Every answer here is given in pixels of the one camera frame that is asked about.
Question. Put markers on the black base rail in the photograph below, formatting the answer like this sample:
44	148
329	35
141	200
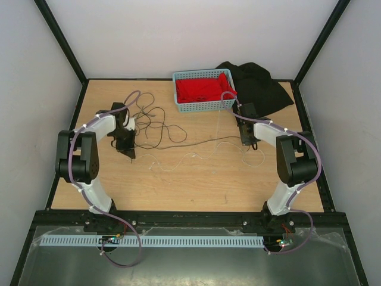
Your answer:
245	221

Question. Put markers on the black cloth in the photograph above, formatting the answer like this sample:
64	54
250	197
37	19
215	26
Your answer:
254	84

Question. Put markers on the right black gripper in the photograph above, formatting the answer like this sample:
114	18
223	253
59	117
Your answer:
244	141

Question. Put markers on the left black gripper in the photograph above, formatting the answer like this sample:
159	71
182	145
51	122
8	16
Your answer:
127	149

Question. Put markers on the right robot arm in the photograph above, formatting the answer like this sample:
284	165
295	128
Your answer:
297	160

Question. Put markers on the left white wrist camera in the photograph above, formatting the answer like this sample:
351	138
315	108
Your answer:
130	124

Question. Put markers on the black metal frame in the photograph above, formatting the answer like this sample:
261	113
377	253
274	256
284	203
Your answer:
329	218

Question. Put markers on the blue perforated plastic basket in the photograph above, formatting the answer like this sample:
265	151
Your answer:
203	106

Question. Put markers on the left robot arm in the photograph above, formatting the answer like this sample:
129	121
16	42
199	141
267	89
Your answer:
77	158

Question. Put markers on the red cloth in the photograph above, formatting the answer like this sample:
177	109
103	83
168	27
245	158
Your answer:
203	89

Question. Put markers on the grey slotted cable duct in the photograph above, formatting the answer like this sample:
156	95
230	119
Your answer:
153	241

